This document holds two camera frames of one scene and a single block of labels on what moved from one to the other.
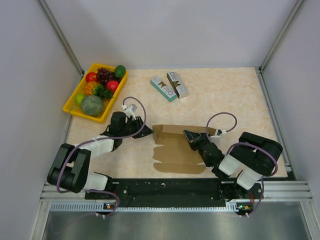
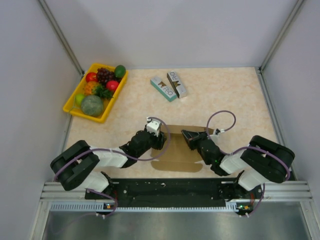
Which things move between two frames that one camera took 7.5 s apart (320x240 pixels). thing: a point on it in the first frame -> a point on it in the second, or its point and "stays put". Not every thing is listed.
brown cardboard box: (175, 153) stays put
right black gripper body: (203, 139) stays put
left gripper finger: (147, 130) -> (163, 138)
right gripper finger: (191, 136) stays put
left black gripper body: (132, 128) -> (151, 140)
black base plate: (174, 192) stays put
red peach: (112, 85) stays put
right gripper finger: (194, 146) stays put
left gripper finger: (145, 131) -> (159, 143)
